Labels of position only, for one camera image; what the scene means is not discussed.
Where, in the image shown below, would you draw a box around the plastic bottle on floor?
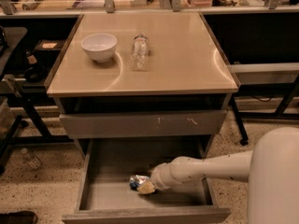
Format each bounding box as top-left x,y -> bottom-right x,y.
21,147 -> 41,170

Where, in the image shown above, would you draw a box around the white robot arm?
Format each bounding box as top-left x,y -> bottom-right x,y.
137,127 -> 299,224

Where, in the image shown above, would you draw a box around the white ceramic bowl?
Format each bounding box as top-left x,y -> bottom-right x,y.
81,34 -> 118,63

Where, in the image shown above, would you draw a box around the silver blue redbull can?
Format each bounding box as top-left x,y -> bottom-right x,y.
129,175 -> 150,190

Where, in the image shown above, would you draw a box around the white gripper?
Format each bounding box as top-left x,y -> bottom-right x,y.
137,163 -> 175,195

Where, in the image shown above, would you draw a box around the black side table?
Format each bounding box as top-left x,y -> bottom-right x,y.
0,27 -> 72,174

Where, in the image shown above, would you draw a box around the open grey middle drawer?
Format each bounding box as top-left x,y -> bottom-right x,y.
62,137 -> 231,224

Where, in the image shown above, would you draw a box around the black table frame right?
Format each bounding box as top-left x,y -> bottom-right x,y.
229,77 -> 299,146

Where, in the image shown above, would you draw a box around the grey drawer cabinet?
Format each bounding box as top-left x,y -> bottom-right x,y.
47,11 -> 237,154

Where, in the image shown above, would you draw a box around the closed grey top drawer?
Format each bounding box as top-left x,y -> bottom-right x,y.
60,110 -> 227,139

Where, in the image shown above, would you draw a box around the black shoe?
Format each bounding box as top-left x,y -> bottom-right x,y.
0,211 -> 37,224

